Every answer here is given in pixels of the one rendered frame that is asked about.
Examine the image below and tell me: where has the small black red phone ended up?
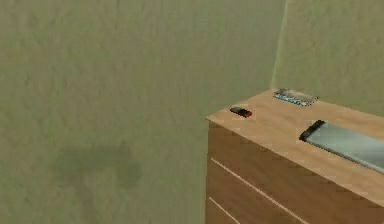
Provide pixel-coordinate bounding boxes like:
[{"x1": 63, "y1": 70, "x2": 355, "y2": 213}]
[{"x1": 229, "y1": 106, "x2": 253, "y2": 119}]

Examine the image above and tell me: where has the wooden chest of drawers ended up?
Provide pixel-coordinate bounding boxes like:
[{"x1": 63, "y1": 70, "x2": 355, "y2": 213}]
[{"x1": 204, "y1": 87, "x2": 384, "y2": 224}]

